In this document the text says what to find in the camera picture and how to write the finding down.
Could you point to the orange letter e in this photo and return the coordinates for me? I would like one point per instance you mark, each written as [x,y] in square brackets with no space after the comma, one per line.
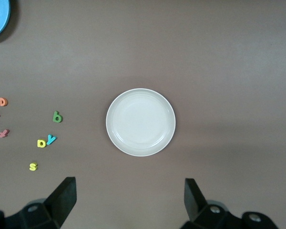
[2,101]

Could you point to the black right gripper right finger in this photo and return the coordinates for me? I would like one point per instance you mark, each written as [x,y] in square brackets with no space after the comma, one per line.
[200,212]

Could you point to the yellow letter s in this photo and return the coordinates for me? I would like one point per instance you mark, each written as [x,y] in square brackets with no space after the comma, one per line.
[33,166]

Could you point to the beige brown round plate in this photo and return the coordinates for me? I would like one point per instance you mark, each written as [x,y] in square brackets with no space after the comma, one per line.
[140,122]

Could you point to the pink letter t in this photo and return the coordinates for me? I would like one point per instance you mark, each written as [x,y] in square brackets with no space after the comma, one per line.
[3,133]

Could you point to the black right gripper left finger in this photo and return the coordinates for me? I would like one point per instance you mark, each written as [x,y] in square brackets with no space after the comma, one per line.
[54,205]

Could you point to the green letter b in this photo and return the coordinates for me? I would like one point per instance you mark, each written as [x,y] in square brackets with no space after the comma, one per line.
[57,117]

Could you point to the teal letter v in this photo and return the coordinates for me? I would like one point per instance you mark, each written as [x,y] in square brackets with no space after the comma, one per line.
[51,139]

